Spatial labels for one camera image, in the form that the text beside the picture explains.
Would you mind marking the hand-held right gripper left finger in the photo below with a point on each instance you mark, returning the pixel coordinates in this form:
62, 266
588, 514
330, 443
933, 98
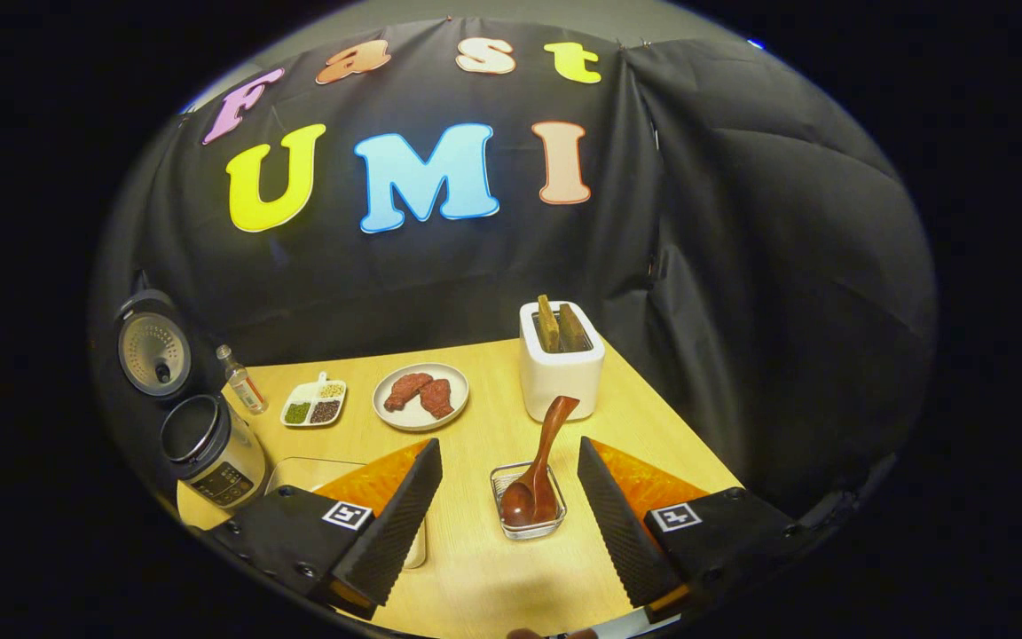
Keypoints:
387, 532

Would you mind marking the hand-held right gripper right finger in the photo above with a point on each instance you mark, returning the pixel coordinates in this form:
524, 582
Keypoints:
626, 532

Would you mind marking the brown wooden spoon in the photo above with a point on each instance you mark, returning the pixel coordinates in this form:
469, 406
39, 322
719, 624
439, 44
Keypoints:
546, 453

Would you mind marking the black and silver rice cooker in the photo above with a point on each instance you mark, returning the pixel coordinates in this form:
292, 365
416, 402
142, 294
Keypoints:
223, 461

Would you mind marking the red meat piece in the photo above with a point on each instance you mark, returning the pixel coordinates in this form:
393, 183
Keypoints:
438, 399
404, 390

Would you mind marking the white divided grain dish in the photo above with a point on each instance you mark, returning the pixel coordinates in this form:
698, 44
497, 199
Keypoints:
313, 404

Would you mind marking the round white plate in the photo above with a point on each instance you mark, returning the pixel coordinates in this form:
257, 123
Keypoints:
458, 390

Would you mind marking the white toaster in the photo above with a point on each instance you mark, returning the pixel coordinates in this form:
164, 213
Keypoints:
560, 386

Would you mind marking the small clear bottle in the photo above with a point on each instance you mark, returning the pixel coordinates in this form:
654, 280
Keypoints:
245, 386

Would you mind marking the brown toast slice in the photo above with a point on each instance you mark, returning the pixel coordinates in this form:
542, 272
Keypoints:
573, 330
548, 327

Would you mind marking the black backdrop cloth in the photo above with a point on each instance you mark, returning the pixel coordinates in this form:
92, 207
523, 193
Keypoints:
742, 266

